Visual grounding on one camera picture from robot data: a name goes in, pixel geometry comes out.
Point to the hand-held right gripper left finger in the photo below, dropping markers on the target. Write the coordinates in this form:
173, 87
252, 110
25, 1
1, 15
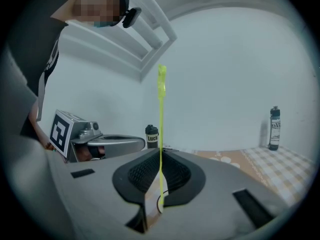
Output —
125, 181

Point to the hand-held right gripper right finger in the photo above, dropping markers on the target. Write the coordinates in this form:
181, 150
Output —
193, 181

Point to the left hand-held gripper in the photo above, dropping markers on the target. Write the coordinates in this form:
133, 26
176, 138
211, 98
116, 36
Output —
72, 131

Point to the yellow-green plastic stick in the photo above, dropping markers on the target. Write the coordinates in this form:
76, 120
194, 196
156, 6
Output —
161, 124

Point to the person's left forearm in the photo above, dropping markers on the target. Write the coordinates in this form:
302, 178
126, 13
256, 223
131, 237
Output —
37, 131

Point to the person's left hand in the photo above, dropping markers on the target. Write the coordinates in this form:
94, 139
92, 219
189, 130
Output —
86, 154

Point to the small black bottle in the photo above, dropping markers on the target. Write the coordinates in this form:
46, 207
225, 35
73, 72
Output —
152, 139

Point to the checked beige floral tablecloth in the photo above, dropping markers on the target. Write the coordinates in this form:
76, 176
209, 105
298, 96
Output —
270, 166

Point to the tall dark labelled bottle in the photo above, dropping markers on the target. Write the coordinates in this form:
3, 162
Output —
274, 131

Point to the person's black shirt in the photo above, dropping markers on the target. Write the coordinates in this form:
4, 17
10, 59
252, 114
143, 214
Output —
32, 41

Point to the person's head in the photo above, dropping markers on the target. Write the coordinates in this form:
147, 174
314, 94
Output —
97, 6

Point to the white barred window frame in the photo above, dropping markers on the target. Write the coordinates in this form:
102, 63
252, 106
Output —
140, 39

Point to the black head-worn camera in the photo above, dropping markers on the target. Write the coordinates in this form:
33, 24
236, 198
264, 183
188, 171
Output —
131, 17

